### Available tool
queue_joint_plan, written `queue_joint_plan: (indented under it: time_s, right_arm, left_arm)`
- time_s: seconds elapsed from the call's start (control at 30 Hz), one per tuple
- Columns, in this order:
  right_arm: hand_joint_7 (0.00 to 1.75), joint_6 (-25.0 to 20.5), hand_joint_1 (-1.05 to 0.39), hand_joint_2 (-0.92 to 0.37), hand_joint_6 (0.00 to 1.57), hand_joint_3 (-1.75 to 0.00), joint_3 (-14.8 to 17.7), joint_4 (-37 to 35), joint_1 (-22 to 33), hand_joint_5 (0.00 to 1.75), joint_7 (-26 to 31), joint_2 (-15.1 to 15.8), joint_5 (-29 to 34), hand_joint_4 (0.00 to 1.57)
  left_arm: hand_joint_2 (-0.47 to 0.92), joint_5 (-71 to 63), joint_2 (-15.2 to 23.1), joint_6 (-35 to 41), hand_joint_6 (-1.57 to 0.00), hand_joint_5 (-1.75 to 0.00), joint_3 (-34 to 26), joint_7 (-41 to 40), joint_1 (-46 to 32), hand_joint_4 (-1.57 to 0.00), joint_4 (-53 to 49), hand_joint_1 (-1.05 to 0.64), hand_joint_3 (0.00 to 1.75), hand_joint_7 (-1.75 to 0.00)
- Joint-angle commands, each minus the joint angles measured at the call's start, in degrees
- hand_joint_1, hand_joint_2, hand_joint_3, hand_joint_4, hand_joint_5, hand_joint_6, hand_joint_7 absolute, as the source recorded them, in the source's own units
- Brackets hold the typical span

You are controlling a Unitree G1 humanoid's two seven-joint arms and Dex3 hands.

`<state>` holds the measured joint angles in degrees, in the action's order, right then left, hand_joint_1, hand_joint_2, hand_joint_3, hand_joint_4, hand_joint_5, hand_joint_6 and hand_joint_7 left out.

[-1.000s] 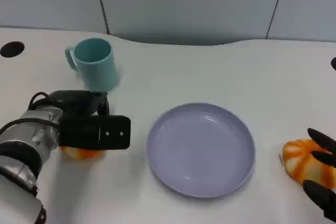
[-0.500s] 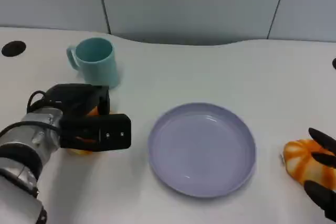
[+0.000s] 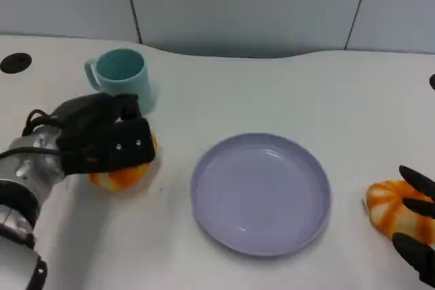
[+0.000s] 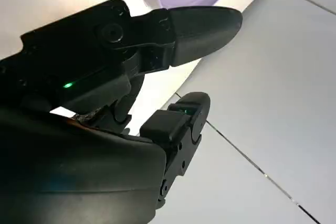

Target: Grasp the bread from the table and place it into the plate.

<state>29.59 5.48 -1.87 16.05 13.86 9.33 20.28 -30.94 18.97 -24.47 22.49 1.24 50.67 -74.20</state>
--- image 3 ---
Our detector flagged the orange white toy bread roll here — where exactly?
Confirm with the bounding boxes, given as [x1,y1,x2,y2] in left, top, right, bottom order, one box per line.
[366,179,435,247]
[87,131,159,192]

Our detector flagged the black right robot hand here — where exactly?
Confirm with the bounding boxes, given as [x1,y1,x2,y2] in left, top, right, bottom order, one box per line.
[392,164,435,287]

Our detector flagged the pale green mug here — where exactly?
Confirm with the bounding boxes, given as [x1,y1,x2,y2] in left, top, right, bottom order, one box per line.
[84,48,153,115]

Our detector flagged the lilac plate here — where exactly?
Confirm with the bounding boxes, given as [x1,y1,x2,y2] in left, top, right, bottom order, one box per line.
[190,132,332,257]

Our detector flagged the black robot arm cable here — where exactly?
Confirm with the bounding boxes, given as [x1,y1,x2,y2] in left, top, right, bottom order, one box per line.
[21,109,65,137]
[0,146,62,162]

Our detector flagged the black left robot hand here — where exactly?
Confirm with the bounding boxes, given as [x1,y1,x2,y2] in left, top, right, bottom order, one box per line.
[50,93,154,176]

